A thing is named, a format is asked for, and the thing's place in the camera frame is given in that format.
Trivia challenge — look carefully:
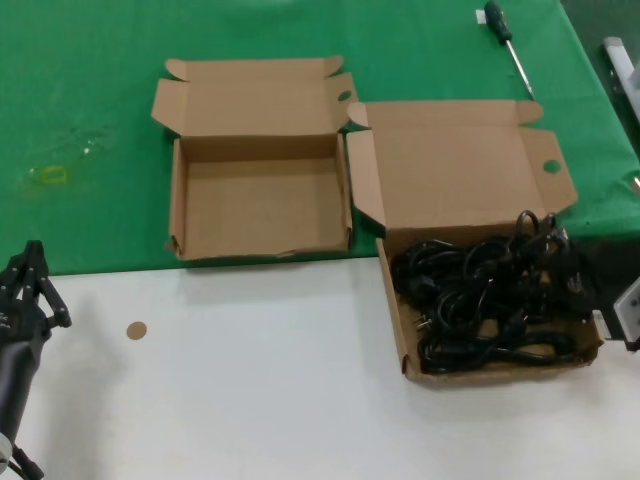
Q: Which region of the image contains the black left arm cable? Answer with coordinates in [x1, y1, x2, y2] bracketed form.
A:
[8, 442, 47, 480]

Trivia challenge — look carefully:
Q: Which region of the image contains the green table cloth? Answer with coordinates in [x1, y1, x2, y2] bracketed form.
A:
[0, 0, 640, 277]

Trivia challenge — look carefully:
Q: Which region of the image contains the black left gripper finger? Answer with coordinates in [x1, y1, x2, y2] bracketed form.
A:
[28, 241, 74, 334]
[0, 241, 35, 324]

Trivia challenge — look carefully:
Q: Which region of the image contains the green handled screwdriver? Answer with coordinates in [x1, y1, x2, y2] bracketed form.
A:
[483, 0, 536, 99]

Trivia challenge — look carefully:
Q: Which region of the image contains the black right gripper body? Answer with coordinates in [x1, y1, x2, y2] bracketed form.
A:
[557, 233, 610, 326]

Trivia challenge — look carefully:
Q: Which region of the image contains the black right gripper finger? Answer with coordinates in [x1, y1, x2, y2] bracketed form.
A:
[541, 213, 559, 256]
[555, 219, 575, 259]

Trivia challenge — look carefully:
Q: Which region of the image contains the open brown cardboard box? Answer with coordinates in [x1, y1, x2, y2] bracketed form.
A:
[151, 54, 360, 262]
[345, 99, 605, 386]

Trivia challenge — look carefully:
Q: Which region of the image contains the black power cable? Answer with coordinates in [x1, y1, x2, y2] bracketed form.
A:
[499, 209, 596, 321]
[390, 239, 454, 314]
[417, 330, 577, 375]
[434, 239, 526, 334]

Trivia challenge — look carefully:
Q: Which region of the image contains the grey metal bar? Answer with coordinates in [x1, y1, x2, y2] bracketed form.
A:
[601, 35, 640, 126]

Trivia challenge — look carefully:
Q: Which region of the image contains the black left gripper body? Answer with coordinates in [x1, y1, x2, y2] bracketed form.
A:
[0, 299, 55, 440]

